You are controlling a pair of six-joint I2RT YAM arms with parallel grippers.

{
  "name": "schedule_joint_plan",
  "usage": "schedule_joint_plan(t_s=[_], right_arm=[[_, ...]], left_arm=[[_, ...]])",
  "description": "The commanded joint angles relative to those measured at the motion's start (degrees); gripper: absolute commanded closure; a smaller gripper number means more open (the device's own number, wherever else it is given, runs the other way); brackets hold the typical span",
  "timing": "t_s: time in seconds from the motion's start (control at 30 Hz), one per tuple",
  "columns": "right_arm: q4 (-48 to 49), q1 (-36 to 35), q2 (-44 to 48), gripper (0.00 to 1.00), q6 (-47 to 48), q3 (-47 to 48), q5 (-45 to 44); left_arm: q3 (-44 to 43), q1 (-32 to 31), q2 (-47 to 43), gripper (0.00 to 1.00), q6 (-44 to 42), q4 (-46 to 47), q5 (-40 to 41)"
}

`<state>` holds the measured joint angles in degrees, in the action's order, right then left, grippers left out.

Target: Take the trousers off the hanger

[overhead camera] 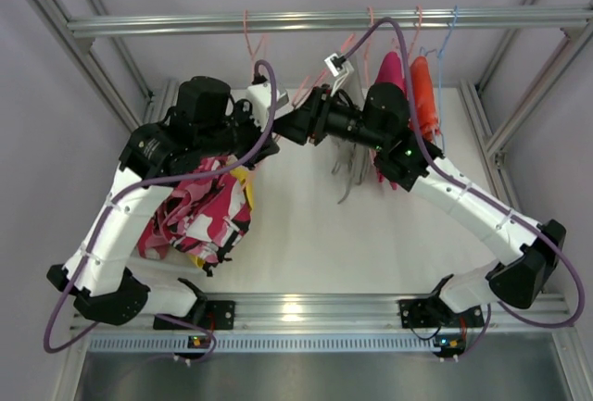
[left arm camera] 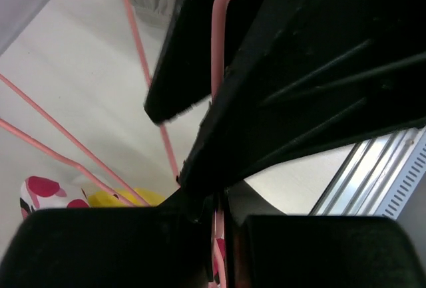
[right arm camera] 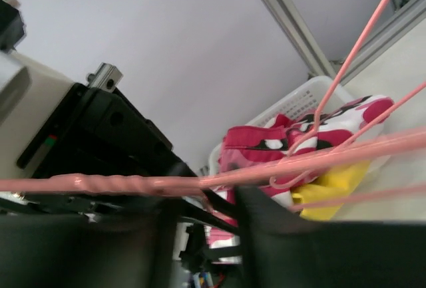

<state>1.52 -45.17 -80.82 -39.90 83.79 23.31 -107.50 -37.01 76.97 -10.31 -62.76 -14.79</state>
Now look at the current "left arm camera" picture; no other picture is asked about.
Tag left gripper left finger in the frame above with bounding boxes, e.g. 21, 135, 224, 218
1, 190, 213, 287

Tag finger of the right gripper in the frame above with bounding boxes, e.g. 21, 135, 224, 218
180, 0, 425, 197
144, 0, 264, 124

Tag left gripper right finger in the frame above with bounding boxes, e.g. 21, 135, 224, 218
221, 182, 423, 287

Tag yellow trousers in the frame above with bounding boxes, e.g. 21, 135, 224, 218
87, 188, 166, 208

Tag pink patterned trousers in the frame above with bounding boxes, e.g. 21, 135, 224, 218
19, 176, 90, 219

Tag pink wire hanger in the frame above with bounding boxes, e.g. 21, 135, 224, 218
122, 0, 179, 181

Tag aluminium front rail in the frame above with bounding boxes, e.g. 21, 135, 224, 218
310, 128, 425, 216

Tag slotted cable duct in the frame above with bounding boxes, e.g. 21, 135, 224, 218
375, 140, 425, 220

